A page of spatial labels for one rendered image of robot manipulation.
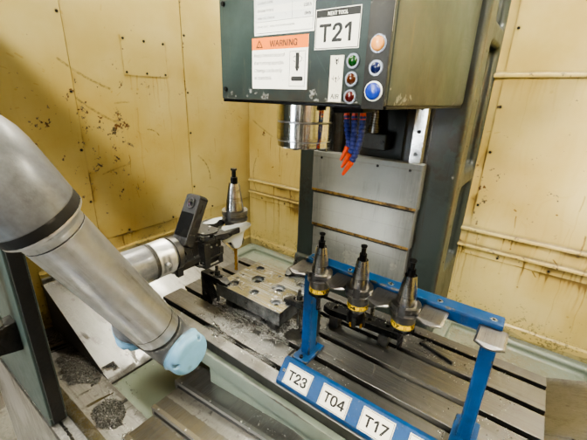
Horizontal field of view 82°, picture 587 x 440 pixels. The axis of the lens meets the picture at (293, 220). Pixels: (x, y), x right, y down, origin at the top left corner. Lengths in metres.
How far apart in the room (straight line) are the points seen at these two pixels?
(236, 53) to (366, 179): 0.75
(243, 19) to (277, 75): 0.16
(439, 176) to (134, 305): 1.12
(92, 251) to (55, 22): 1.32
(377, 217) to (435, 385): 0.66
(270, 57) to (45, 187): 0.55
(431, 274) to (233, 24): 1.12
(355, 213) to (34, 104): 1.32
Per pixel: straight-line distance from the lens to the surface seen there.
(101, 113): 1.75
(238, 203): 0.83
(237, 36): 0.91
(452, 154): 1.35
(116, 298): 0.52
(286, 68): 0.80
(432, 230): 1.42
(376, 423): 0.92
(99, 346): 1.60
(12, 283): 0.97
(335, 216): 1.53
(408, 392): 1.06
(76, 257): 0.48
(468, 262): 1.82
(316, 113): 0.95
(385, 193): 1.39
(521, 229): 1.74
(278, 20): 0.83
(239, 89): 0.90
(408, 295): 0.76
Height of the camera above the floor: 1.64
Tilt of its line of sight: 20 degrees down
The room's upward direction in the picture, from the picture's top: 2 degrees clockwise
